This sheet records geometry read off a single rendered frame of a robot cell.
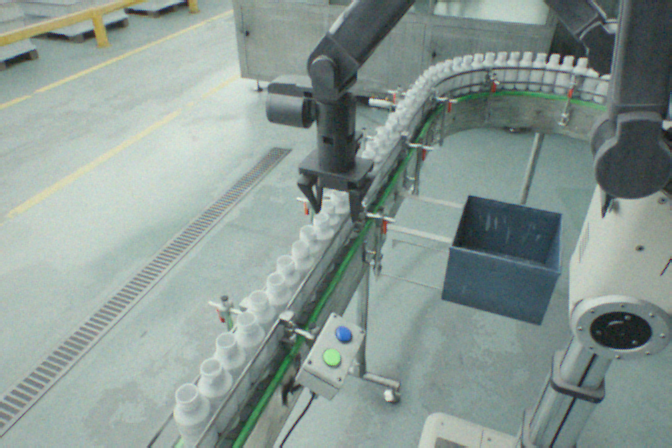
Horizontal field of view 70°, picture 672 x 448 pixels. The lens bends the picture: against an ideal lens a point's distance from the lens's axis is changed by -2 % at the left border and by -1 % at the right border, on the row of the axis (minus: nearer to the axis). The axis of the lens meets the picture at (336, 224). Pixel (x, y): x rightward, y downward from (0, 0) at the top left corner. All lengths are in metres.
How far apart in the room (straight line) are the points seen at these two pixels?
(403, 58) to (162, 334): 3.01
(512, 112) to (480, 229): 0.92
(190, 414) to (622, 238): 0.74
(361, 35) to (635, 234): 0.52
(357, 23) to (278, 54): 4.27
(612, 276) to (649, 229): 0.11
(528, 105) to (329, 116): 1.94
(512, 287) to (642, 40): 1.03
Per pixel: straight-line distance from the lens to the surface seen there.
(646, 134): 0.61
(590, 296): 0.98
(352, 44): 0.63
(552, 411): 1.29
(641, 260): 0.90
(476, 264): 1.49
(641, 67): 0.61
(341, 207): 1.27
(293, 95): 0.70
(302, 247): 1.12
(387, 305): 2.59
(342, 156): 0.70
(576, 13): 1.05
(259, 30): 4.92
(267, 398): 1.04
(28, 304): 3.05
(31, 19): 8.13
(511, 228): 1.77
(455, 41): 4.29
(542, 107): 2.56
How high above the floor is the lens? 1.85
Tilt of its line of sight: 36 degrees down
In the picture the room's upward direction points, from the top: straight up
